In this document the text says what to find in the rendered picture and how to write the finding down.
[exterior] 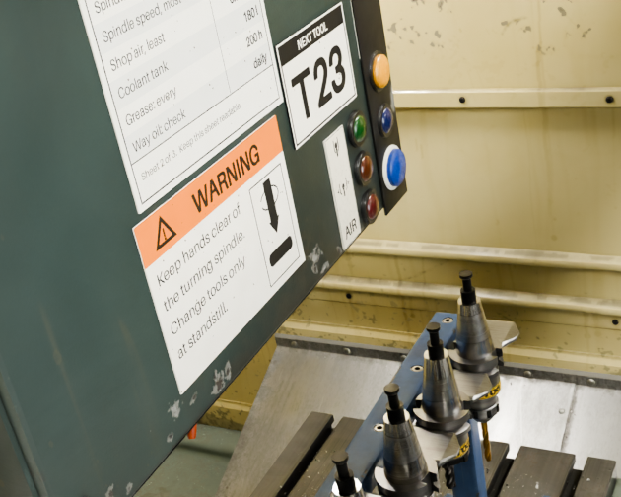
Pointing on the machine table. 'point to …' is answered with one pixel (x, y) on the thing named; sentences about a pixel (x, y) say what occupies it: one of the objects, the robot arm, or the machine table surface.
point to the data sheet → (179, 81)
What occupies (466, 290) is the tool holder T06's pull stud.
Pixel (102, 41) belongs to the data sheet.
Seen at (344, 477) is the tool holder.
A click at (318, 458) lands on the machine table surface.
